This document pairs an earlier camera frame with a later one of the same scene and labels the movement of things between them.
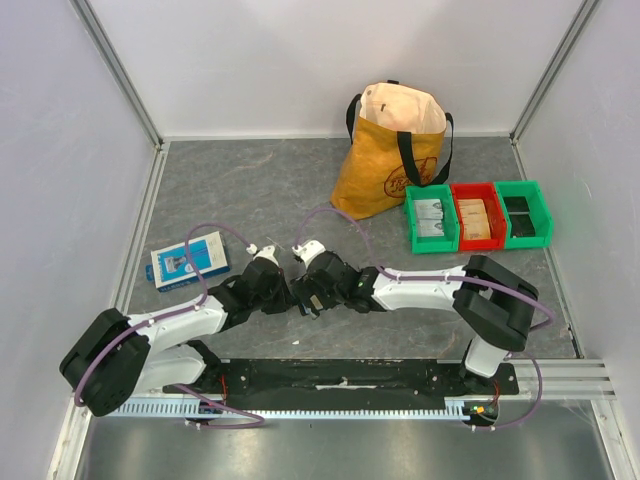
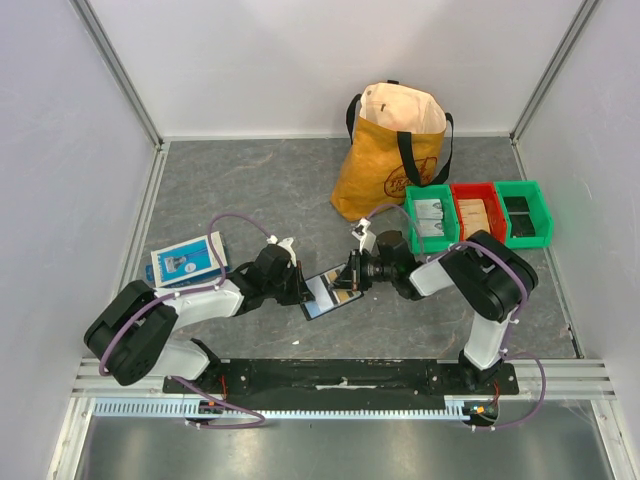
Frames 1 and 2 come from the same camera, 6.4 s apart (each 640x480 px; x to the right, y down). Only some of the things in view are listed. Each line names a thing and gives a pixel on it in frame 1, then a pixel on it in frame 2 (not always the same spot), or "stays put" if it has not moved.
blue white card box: (172, 268) stays put
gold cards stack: (474, 219) stays put
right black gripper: (307, 288) -> (356, 270)
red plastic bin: (479, 216) stays put
